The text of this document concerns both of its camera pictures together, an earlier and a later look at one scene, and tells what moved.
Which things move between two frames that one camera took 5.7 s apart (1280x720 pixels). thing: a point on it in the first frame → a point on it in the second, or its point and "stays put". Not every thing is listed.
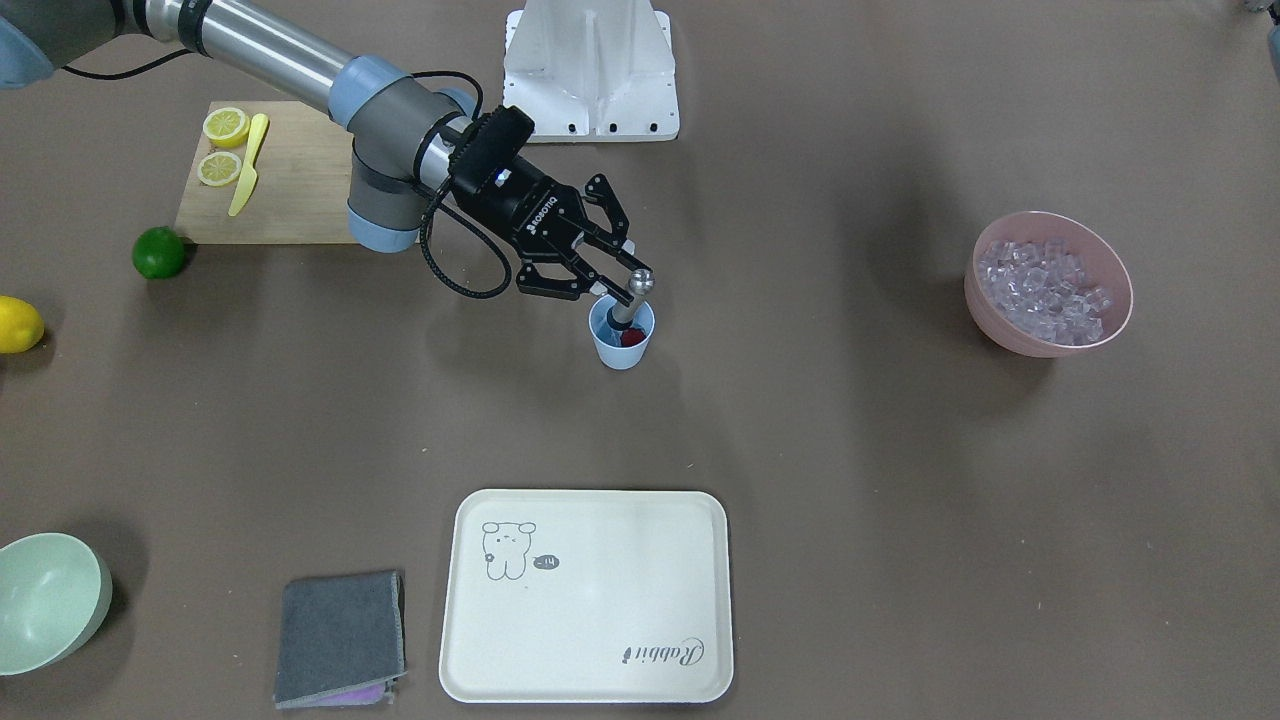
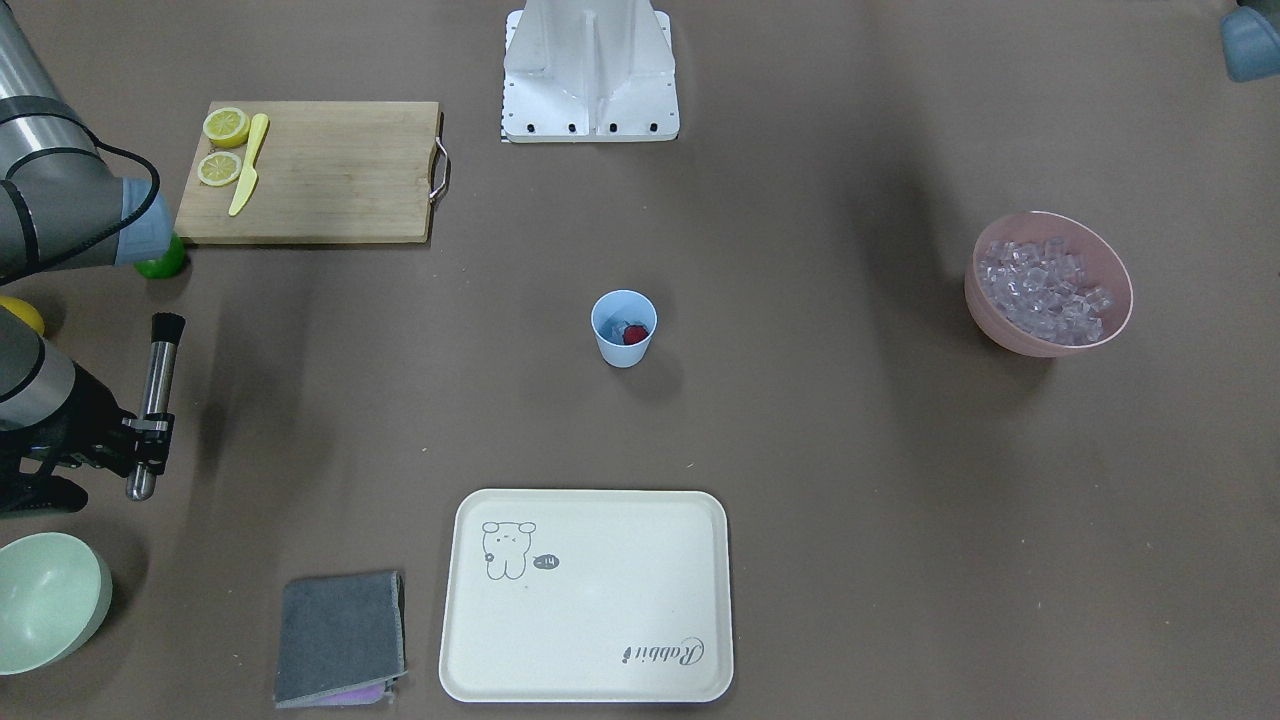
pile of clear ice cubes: x=1043 y=285 stays put
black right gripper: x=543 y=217 → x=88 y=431
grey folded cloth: x=342 y=640 stays put
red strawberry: x=631 y=336 stays put
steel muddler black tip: x=641 y=282 → x=167 y=329
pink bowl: x=1043 y=284 stays put
